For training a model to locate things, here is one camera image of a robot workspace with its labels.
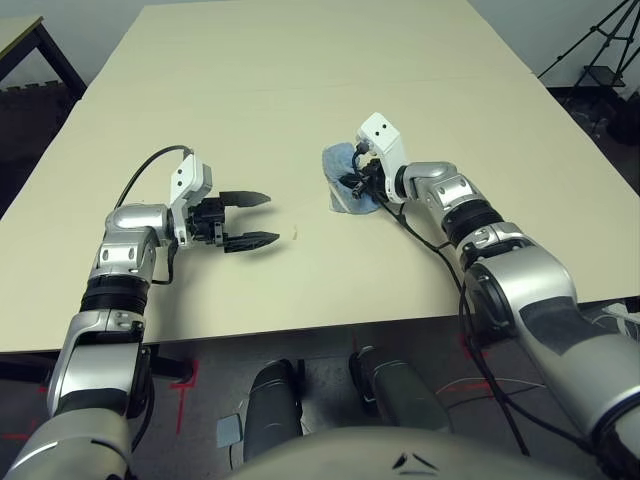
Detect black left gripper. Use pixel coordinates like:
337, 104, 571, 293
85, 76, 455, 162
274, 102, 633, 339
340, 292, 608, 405
185, 189, 282, 254

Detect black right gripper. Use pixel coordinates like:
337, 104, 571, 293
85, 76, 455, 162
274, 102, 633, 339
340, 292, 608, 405
340, 159, 390, 202

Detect blue fluffy rag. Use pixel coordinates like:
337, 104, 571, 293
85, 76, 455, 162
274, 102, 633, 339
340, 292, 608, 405
321, 141, 384, 215

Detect black table base bar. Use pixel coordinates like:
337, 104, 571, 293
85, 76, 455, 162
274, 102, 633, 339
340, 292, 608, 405
0, 355, 194, 381

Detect dark grey left robot leg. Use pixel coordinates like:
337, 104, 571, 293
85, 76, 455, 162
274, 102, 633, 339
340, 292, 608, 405
243, 358, 305, 462

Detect dark grey robot leg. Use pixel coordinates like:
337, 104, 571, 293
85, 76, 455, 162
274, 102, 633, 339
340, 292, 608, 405
243, 358, 305, 462
348, 344, 451, 435

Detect dark grey right robot leg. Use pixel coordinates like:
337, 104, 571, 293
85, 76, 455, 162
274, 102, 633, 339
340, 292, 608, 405
348, 344, 451, 435

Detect black foam floor mat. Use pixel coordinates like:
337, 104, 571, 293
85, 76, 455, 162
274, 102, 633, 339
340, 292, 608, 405
0, 79, 86, 211

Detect silver robot torso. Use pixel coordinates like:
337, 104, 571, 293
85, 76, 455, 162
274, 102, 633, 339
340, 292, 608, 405
227, 424, 506, 480

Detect black step stool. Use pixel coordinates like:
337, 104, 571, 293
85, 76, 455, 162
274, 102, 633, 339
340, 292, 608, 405
578, 63, 627, 90

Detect side table with black legs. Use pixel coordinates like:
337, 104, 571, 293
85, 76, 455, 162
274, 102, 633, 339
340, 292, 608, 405
0, 15, 87, 101

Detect black tripod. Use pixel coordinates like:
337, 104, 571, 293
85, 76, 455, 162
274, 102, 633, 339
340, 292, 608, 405
537, 0, 640, 91

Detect short black right camera cable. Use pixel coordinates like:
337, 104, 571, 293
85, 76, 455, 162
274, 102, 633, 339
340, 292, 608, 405
351, 141, 371, 176

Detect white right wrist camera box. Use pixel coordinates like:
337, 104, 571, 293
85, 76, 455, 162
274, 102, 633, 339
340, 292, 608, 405
353, 112, 407, 205

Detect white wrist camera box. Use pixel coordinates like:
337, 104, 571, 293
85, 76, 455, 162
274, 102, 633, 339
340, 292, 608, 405
168, 153, 215, 247
353, 112, 407, 205

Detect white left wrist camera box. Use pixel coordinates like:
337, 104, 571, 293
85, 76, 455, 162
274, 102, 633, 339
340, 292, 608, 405
168, 153, 215, 247

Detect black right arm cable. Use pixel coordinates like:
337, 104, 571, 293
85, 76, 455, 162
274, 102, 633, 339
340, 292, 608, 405
377, 197, 531, 459

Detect thin black left wrist cable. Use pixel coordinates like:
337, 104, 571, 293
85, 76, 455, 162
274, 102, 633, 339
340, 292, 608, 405
149, 239, 175, 287

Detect black left camera cable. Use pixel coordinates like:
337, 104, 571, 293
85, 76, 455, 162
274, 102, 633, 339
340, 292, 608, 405
113, 144, 196, 211

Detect white floor cables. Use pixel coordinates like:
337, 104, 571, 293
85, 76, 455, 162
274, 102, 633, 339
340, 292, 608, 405
597, 302, 640, 346

